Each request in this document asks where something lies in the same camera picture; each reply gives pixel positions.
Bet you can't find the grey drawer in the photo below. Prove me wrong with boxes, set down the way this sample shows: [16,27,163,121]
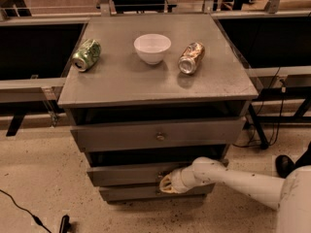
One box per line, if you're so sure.
[71,116,246,152]
[86,161,190,187]
[99,183,214,203]

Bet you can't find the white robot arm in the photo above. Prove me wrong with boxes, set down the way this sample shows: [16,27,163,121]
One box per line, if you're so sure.
[159,157,311,233]

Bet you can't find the grey bottom drawer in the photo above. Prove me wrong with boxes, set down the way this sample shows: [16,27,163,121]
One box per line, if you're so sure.
[99,183,214,203]

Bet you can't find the grey top drawer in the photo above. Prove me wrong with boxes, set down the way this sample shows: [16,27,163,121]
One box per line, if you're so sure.
[71,116,246,152]

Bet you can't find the grey wooden drawer cabinet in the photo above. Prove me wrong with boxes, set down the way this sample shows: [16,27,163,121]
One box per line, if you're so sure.
[57,14,259,204]

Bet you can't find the black shoe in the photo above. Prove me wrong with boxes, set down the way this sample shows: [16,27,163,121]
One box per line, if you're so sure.
[275,150,311,179]

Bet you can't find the black cylindrical floor object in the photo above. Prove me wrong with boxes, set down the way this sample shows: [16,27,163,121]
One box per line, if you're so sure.
[59,215,71,233]

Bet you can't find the orange silver soda can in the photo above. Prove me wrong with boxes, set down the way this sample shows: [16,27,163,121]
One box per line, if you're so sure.
[178,42,205,75]

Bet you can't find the white ceramic bowl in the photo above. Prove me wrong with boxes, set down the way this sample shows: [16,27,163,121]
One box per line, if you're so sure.
[134,34,171,65]

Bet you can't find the crushed green soda can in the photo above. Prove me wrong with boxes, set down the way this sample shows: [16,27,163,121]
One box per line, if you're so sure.
[71,39,101,72]

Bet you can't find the black cables under table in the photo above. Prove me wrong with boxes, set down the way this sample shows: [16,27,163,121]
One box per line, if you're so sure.
[231,66,288,149]

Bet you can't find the black floor cable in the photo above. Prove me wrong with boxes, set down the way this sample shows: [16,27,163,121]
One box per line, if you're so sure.
[0,188,53,233]

